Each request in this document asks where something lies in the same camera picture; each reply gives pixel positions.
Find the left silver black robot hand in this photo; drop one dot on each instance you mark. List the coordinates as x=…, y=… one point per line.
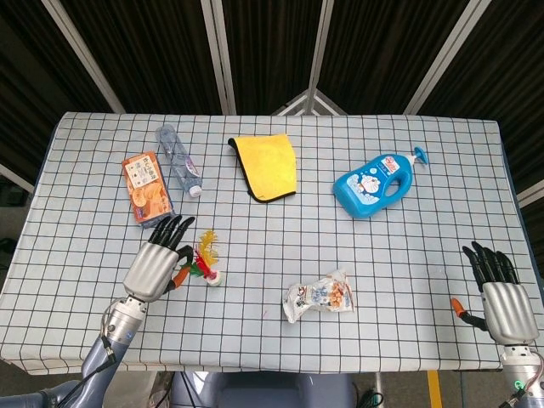
x=155, y=265

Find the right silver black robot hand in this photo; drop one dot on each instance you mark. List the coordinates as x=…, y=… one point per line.
x=506, y=304

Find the colourful feather shuttlecock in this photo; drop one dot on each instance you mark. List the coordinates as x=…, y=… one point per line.
x=207, y=261

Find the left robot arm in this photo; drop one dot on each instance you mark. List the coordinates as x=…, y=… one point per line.
x=102, y=361

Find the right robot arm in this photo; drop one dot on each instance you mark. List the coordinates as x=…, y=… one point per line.
x=525, y=376

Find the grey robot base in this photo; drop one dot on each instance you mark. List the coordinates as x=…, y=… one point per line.
x=259, y=390

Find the orange cookie box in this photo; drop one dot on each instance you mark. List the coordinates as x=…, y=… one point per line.
x=147, y=190

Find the clear plastic water bottle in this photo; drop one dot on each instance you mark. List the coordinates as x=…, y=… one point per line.
x=178, y=160

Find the white grid tablecloth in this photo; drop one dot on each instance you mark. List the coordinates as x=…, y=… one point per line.
x=272, y=238

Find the yellow folded cloth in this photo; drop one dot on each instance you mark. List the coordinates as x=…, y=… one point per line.
x=268, y=166

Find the white snack bag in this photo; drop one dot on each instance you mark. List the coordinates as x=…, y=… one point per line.
x=319, y=295

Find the blue detergent pump bottle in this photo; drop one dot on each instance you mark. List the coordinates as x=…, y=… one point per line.
x=376, y=185

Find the silver aluminium frame stand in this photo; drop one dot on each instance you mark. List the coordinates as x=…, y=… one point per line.
x=309, y=103

